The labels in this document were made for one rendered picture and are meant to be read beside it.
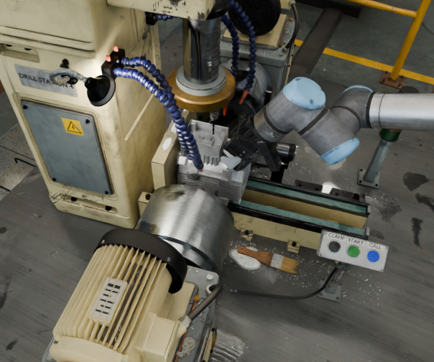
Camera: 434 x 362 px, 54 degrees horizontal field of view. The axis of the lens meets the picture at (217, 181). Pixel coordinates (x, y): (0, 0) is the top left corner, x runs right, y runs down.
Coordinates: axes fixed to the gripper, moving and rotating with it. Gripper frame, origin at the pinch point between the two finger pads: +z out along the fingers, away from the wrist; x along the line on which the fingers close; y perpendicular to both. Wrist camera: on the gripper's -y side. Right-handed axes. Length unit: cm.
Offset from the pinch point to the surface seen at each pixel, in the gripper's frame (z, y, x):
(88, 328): -19, 21, 62
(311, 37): 86, -63, -260
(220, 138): 0.9, 6.3, -8.6
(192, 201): -3.5, 8.5, 20.0
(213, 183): 6.4, 1.4, 3.0
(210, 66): -23.3, 22.8, -3.0
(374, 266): -17.9, -39.3, 18.1
